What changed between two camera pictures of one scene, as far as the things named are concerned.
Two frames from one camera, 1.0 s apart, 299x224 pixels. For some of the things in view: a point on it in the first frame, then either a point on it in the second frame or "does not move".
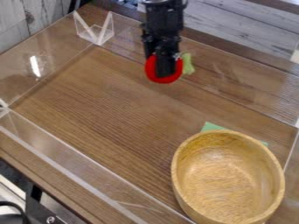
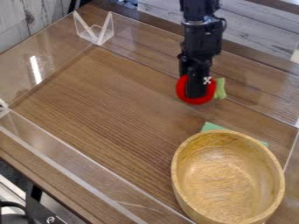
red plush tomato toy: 150,70 → 193,101
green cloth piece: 209,127 does not move
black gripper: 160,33 → 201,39
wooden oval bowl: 228,178 does not move
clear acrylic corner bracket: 93,33 does not move
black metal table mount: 37,213 does not move
